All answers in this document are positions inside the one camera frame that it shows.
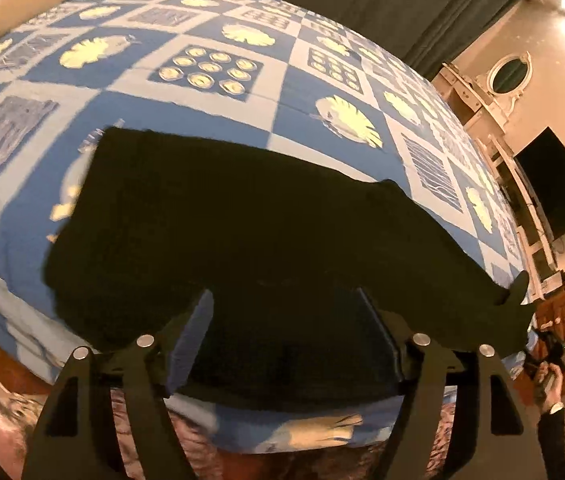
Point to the patterned maroon white garment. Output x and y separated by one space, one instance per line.
242 467

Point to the person's right hand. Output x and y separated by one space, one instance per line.
542 377

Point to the black pants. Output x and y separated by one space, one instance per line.
237 220

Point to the black flat screen television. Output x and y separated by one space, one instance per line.
557 185

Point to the person's right forearm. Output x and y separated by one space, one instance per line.
552 445

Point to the blue printed bedspread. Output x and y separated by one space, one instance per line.
287 110

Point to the oval white framed mirror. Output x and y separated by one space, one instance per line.
508 74

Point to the white vanity dresser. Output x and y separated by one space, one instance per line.
527 240

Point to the dark green curtain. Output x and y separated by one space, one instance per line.
387 5

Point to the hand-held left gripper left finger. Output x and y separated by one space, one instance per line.
192 345

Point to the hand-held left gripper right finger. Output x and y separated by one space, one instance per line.
385 345

